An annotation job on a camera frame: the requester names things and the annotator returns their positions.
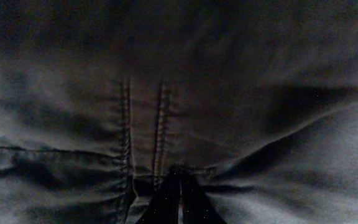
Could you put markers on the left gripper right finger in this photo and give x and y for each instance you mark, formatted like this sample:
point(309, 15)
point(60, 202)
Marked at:
point(197, 208)

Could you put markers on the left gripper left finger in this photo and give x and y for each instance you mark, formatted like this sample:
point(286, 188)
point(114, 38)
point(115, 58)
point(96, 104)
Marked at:
point(164, 206)

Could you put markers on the blue denim shorts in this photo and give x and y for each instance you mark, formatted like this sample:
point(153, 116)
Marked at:
point(99, 100)

